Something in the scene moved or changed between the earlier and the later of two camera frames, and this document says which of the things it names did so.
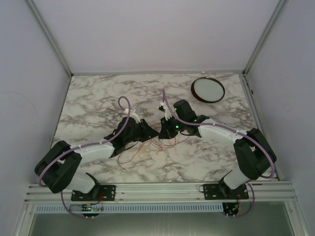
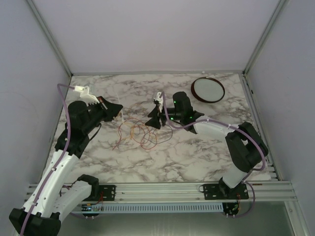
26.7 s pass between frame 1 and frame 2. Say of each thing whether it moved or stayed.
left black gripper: moved
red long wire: moved
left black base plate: stayed
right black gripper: moved
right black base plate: stayed
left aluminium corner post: stayed
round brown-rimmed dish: stayed
